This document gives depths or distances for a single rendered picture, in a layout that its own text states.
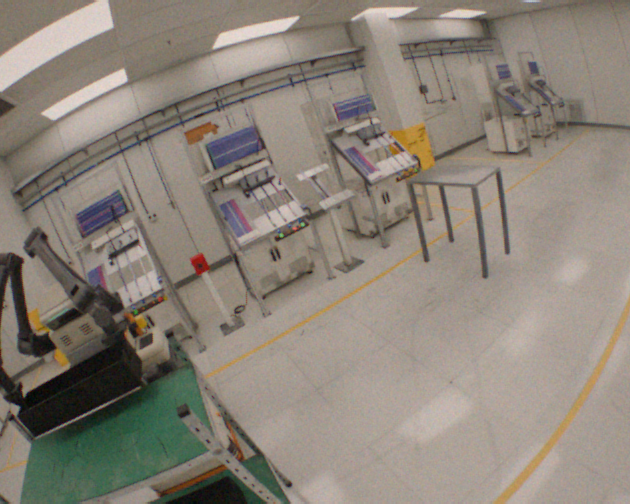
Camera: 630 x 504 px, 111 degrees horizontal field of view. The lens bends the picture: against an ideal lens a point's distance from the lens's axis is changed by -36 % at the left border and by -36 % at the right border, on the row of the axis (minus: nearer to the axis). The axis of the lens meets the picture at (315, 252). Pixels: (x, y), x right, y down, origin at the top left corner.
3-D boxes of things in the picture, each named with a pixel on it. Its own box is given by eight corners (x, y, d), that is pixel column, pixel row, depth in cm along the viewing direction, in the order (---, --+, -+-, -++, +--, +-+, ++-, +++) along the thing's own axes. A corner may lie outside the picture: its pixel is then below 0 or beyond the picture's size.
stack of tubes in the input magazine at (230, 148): (263, 149, 320) (253, 124, 310) (216, 169, 304) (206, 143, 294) (259, 150, 331) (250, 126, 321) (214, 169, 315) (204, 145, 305)
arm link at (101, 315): (86, 281, 88) (72, 302, 85) (88, 287, 80) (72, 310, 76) (113, 303, 95) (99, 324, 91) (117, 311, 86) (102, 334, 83)
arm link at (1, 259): (26, 249, 97) (11, 250, 95) (8, 252, 84) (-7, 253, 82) (43, 352, 102) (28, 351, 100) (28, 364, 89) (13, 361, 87)
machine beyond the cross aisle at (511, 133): (549, 146, 491) (527, 48, 419) (533, 157, 465) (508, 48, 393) (495, 144, 610) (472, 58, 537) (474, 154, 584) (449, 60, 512)
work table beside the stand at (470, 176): (486, 278, 245) (474, 184, 215) (424, 261, 304) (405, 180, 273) (510, 252, 262) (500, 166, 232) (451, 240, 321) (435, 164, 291)
